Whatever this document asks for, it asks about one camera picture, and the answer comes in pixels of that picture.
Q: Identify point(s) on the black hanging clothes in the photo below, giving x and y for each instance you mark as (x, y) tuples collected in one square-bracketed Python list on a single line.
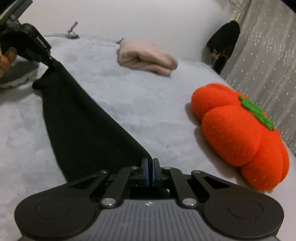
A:
[(222, 39)]

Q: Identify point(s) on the large orange pumpkin cushion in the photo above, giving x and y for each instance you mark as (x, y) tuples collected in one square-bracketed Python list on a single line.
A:
[(231, 134)]

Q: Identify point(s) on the cream and black raglan shirt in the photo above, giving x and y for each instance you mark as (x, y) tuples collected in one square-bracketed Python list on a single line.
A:
[(81, 120)]

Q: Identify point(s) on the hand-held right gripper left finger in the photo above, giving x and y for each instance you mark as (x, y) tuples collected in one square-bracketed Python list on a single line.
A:
[(146, 173)]

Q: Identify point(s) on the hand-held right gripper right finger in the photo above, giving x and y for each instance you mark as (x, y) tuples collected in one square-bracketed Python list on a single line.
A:
[(155, 173)]

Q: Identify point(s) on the metal phone stand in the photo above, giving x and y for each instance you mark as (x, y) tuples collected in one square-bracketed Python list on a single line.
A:
[(72, 31)]

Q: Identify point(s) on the grey star-print curtain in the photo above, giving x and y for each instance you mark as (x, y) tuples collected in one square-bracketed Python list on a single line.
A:
[(266, 69)]

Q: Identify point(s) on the grey bed sheet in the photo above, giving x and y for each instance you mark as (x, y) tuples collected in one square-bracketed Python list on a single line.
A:
[(138, 99)]

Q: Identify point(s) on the yellow coat rack pole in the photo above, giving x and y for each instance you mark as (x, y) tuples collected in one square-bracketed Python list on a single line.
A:
[(237, 17)]

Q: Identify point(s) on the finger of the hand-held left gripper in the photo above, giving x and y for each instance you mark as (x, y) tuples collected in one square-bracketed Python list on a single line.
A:
[(49, 62)]

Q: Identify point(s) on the folded pink garment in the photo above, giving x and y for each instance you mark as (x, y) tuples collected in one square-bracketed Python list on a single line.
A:
[(145, 58)]

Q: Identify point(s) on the person's left hand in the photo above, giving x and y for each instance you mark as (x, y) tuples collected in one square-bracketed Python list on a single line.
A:
[(7, 61)]

